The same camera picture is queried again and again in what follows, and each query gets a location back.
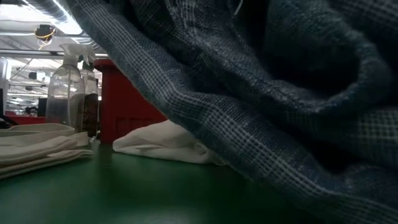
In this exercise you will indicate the white linen shirt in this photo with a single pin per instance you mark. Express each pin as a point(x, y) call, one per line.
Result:
point(161, 141)

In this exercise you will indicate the light blue garment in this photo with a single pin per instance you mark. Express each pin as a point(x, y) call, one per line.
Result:
point(264, 93)

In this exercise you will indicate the red plastic laundry bin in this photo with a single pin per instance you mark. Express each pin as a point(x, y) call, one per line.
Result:
point(124, 99)

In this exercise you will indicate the green table mat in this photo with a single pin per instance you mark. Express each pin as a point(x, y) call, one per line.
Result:
point(109, 196)

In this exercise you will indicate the clear spray bottle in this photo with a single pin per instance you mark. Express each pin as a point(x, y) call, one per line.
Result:
point(65, 93)

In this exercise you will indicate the white canvas tote bag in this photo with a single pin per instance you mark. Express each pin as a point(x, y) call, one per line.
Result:
point(37, 146)

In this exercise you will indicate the red crate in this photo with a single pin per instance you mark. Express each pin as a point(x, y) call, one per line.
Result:
point(28, 119)

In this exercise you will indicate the long ceiling light bar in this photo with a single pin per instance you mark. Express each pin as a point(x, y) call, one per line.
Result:
point(31, 53)

